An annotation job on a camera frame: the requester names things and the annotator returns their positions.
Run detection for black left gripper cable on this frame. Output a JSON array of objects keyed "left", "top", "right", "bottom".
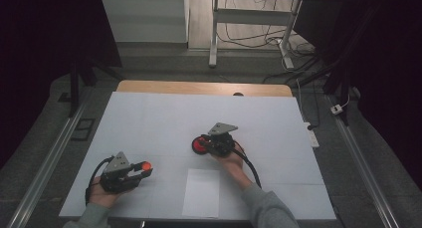
[{"left": 84, "top": 155, "right": 115, "bottom": 206}]

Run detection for white power strip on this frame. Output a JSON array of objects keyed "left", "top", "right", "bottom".
[{"left": 304, "top": 121, "right": 320, "bottom": 149}]

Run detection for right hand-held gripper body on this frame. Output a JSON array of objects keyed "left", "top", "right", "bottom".
[{"left": 206, "top": 121, "right": 240, "bottom": 158}]

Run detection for black metal stand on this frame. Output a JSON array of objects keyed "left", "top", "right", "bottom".
[
  {"left": 292, "top": 0, "right": 392, "bottom": 127},
  {"left": 67, "top": 53, "right": 126, "bottom": 119}
]

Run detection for wooden table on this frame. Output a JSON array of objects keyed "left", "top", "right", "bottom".
[{"left": 115, "top": 80, "right": 294, "bottom": 99}]

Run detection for black floor cables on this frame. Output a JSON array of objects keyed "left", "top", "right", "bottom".
[{"left": 216, "top": 0, "right": 322, "bottom": 130}]

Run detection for white cabinet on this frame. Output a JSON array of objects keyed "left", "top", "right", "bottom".
[{"left": 100, "top": 0, "right": 190, "bottom": 44}]

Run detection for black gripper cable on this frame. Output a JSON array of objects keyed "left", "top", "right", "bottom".
[
  {"left": 231, "top": 139, "right": 263, "bottom": 190},
  {"left": 84, "top": 155, "right": 115, "bottom": 206}
]

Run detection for dark curtain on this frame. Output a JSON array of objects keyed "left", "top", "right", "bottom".
[
  {"left": 293, "top": 0, "right": 422, "bottom": 192},
  {"left": 0, "top": 0, "right": 123, "bottom": 171}
]

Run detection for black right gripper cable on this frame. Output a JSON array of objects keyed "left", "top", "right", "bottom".
[{"left": 231, "top": 139, "right": 263, "bottom": 190}]

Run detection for person's right hand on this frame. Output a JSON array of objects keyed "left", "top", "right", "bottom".
[{"left": 210, "top": 144, "right": 248, "bottom": 184}]

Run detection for person's left hand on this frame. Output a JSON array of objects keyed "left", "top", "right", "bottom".
[{"left": 88, "top": 175, "right": 129, "bottom": 209}]

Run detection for white desk frame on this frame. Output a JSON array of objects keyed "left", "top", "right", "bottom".
[{"left": 208, "top": 0, "right": 304, "bottom": 71}]

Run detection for aluminium floor rail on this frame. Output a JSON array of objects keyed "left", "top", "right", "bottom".
[
  {"left": 6, "top": 88, "right": 92, "bottom": 228},
  {"left": 325, "top": 95, "right": 401, "bottom": 228}
]

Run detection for large white table cover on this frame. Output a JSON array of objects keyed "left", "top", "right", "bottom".
[{"left": 59, "top": 91, "right": 337, "bottom": 221}]

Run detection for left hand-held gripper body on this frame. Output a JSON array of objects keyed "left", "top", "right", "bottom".
[{"left": 99, "top": 150, "right": 142, "bottom": 194}]

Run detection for white plug adapter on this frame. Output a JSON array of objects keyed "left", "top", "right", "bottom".
[{"left": 329, "top": 95, "right": 351, "bottom": 115}]

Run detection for small white paper sheet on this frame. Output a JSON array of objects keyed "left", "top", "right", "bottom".
[{"left": 181, "top": 168, "right": 221, "bottom": 219}]

